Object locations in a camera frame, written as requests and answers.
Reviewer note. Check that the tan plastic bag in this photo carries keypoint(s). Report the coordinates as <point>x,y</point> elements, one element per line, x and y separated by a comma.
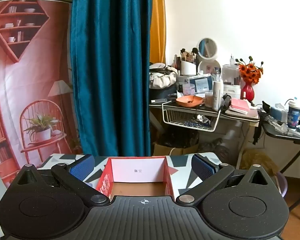
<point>255,160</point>

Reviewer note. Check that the white makeup brush holder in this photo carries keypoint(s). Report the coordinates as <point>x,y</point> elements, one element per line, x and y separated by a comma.
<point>188,67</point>

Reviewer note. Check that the black hair tool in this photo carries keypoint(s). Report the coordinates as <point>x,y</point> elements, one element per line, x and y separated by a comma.
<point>226,102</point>

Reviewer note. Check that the yellow curtain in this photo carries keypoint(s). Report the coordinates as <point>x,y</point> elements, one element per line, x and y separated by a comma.
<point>157,30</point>

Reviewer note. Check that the red cardboard box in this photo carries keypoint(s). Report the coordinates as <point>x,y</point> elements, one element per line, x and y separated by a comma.
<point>137,170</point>

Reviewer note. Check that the round vanity mirror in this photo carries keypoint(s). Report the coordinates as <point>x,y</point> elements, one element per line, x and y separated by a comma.
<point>207,47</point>

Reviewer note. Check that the teal curtain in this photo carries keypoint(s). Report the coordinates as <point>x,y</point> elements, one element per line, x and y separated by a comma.
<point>110,67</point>

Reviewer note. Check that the pink book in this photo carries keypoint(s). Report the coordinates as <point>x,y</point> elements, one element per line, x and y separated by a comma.
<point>238,104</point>

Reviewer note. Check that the red vase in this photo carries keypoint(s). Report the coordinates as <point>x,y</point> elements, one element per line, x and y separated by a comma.
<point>247,93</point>

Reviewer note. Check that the orange tray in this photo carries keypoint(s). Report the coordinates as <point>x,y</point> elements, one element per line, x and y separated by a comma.
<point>190,101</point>

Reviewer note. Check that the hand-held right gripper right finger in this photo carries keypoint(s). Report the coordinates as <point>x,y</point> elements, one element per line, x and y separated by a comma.
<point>202,168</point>

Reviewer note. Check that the blue paper cup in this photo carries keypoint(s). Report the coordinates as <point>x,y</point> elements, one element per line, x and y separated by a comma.
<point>293,117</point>

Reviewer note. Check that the orange artificial flowers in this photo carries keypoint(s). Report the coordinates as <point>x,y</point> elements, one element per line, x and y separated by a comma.
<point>250,73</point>

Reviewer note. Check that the clear plastic box blue label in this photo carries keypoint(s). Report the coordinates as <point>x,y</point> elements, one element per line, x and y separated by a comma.
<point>201,83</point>

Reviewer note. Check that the black bag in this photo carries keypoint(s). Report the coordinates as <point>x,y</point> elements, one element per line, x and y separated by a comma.
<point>177,137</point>

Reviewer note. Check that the brown cardboard box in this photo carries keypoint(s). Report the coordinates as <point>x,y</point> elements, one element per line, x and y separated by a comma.
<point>180,151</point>

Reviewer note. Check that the grey plastic bag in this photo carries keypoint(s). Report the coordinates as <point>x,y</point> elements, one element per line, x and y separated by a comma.
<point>213,148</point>

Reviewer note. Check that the pink printed wall backdrop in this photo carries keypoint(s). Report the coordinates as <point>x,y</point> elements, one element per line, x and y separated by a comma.
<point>40,67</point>

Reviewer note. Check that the crumpled foil packets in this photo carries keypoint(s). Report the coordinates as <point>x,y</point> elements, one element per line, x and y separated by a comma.
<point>198,121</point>

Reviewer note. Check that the clear cosmetic organiser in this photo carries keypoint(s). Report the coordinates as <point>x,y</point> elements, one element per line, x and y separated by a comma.
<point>231,80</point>

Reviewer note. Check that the geometric patterned table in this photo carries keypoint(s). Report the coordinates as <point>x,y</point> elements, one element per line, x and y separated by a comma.
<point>183,180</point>

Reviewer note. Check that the cotton swab container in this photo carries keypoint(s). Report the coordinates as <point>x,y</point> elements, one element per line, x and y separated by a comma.
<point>209,100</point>

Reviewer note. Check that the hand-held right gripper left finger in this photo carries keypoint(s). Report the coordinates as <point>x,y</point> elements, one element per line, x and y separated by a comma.
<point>82,167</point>

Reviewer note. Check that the blue tissue box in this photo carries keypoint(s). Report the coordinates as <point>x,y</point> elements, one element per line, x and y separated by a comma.
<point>277,113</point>

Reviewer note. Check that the white spray bottle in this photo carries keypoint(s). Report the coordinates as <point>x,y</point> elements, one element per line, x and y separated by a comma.
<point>217,92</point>

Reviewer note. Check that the cluttered desk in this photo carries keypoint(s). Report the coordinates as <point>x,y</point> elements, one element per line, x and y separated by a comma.
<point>230,130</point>

